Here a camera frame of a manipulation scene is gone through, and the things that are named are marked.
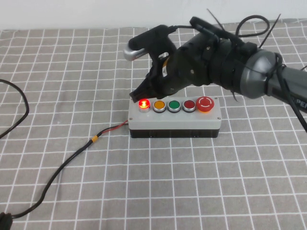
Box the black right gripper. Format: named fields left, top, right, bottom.
left=129, top=37, right=213, bottom=100

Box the illuminated red button switch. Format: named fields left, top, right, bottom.
left=138, top=98, right=151, bottom=113

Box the yellow push button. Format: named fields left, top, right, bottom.
left=153, top=100, right=166, bottom=113

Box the green push button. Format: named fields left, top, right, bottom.
left=167, top=100, right=181, bottom=113

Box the grey button control box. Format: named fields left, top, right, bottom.
left=128, top=97, right=223, bottom=139

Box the dark red push button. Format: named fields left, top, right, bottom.
left=182, top=100, right=197, bottom=113

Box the red emergency stop button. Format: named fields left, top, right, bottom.
left=195, top=95, right=215, bottom=114

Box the grey white-checked tablecloth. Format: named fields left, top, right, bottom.
left=0, top=20, right=307, bottom=230

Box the black zip tie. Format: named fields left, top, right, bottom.
left=207, top=9, right=226, bottom=33
left=260, top=13, right=282, bottom=48

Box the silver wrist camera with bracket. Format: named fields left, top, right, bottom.
left=123, top=23, right=178, bottom=63

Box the thin red wire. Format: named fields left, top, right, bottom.
left=98, top=121, right=130, bottom=136

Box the thin black wire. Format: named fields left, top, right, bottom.
left=95, top=123, right=129, bottom=138

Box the black power cable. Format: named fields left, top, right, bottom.
left=9, top=140, right=94, bottom=220

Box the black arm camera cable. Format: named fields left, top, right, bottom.
left=167, top=15, right=307, bottom=134

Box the black looped cable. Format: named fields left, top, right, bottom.
left=0, top=79, right=30, bottom=139

